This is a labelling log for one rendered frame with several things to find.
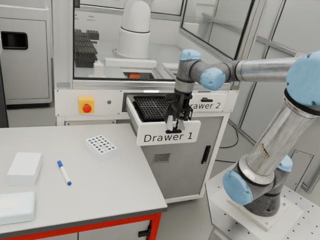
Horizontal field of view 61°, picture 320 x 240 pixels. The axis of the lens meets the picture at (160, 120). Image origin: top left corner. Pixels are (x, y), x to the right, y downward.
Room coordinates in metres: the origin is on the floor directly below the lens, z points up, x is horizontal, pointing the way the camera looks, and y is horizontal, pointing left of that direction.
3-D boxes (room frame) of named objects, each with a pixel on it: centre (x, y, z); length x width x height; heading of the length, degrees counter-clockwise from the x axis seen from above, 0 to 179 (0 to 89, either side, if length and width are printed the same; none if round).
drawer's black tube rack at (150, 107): (1.22, 0.03, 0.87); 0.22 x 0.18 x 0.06; 24
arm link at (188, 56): (1.00, -0.07, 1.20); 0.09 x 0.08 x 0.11; 40
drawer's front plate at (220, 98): (1.43, -0.22, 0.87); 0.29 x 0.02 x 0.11; 114
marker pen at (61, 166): (0.79, 0.32, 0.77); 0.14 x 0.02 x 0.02; 38
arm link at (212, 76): (0.93, -0.15, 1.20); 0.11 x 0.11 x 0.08; 40
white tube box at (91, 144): (0.97, 0.23, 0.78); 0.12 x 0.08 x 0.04; 49
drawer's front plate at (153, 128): (1.04, -0.05, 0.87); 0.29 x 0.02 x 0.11; 114
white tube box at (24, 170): (0.75, 0.45, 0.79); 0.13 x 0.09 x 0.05; 14
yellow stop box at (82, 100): (1.15, 0.36, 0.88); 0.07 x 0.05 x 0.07; 114
